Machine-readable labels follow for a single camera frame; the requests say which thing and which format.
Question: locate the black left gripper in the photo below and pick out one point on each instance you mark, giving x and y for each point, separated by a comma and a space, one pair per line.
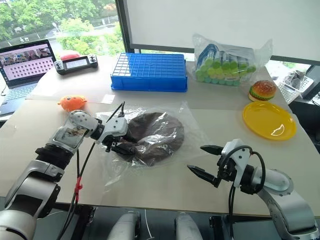
111, 141

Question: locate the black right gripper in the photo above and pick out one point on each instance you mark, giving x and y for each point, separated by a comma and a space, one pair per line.
226, 172

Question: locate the clear plastic zip bag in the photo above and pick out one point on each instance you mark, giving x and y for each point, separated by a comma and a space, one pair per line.
192, 130

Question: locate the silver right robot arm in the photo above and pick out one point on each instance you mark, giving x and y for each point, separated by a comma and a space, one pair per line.
282, 200

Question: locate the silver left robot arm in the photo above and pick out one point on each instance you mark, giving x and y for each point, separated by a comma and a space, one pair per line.
25, 185

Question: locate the bag of green foam rollers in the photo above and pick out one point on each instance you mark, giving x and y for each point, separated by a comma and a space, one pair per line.
225, 67

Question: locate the crumpled silver foil bag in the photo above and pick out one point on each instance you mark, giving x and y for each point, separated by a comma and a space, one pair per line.
295, 77

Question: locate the small white paper label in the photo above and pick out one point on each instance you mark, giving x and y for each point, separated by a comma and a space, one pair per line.
109, 98

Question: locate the orange plush fish toy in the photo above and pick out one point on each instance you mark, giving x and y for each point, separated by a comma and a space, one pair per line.
72, 102

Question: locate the grey rounded robot leg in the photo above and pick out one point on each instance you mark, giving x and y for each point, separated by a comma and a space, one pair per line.
187, 227
125, 226

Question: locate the yellow plastic plate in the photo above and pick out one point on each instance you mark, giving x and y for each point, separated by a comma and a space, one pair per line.
267, 120

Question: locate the blue plastic grid crate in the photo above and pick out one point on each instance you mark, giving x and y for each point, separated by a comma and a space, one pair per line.
150, 72

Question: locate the toy hamburger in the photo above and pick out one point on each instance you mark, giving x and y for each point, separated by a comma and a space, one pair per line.
263, 90

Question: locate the black handheld controller with screen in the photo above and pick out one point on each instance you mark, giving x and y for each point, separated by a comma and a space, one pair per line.
75, 64

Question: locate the red rounded object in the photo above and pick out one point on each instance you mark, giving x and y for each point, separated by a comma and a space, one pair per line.
70, 55

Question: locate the white slatted plastic basket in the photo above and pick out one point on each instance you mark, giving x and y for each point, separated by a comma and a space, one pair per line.
290, 91

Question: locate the black office chair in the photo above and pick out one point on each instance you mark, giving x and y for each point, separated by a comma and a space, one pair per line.
307, 117

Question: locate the open laptop computer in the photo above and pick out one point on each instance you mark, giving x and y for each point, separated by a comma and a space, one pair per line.
22, 67

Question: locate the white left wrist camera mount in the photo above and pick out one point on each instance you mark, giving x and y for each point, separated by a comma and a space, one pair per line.
117, 126

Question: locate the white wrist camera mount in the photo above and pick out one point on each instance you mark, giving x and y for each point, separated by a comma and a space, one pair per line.
117, 126
240, 160

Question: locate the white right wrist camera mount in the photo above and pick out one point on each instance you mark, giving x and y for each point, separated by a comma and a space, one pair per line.
240, 160

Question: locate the black window frame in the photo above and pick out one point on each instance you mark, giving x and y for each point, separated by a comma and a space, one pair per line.
123, 25

